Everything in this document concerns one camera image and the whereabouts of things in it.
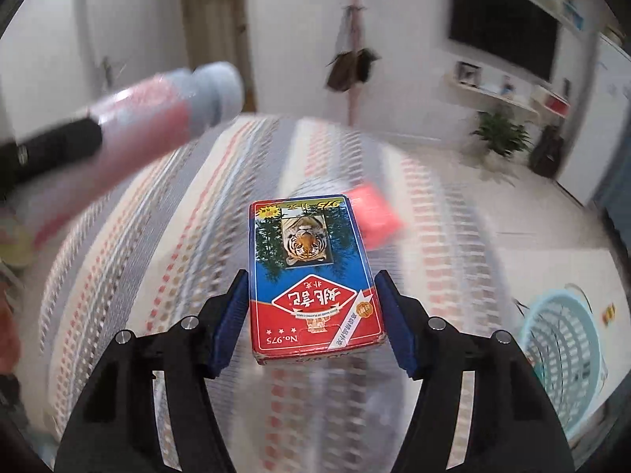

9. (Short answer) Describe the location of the light blue plastic basket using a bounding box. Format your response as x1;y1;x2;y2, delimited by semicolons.
513;283;607;440

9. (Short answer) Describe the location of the pink white drink bottle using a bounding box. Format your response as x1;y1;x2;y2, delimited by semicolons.
1;62;245;248

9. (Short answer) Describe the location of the red blue playing card box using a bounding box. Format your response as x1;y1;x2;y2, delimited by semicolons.
249;194;386;364

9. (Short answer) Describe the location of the pink bagged clay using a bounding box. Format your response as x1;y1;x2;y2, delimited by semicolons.
344;184;403;250

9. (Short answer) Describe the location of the colourful cube toy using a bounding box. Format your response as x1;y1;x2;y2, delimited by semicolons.
602;303;616;327

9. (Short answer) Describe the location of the white coffee table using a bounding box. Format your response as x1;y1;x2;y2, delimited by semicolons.
498;248;630;461

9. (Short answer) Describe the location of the striped woven table cloth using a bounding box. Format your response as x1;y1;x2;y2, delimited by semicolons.
19;113;509;473

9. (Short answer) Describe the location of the black acoustic guitar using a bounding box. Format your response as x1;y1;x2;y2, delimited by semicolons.
528;125;565;178

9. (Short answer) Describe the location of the green potted plant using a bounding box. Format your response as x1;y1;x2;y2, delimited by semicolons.
470;111;532;172

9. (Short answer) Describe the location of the brown hanging handbag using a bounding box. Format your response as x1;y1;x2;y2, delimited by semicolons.
326;50;358;93

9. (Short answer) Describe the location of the white tall cabinet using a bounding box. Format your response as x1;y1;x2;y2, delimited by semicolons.
556;35;630;206

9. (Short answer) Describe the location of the black hanging bag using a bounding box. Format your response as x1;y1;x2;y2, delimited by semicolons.
356;48;381;83

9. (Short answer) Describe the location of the pink coat rack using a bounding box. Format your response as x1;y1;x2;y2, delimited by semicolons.
336;0;364;128

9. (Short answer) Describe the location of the red white wall box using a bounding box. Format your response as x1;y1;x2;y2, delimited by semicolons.
530;86;570;119

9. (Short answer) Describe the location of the white lower wall shelf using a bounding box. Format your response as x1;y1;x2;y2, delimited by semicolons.
444;73;540;120

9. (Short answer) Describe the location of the butterfly picture frame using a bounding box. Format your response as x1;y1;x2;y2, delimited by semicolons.
455;61;482;88

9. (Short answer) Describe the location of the black wall television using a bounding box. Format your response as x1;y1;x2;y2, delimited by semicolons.
448;0;559;81

